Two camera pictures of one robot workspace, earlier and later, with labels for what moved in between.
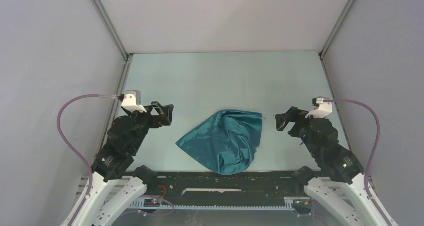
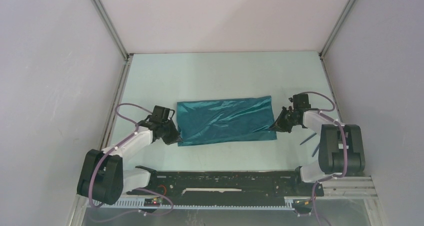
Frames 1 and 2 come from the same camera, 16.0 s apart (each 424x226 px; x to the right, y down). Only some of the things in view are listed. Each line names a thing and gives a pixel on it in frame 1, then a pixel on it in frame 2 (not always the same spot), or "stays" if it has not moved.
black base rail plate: [191, 188] stays
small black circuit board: [152, 202] stays
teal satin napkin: [225, 140] → [214, 120]
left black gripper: [159, 120] → [175, 137]
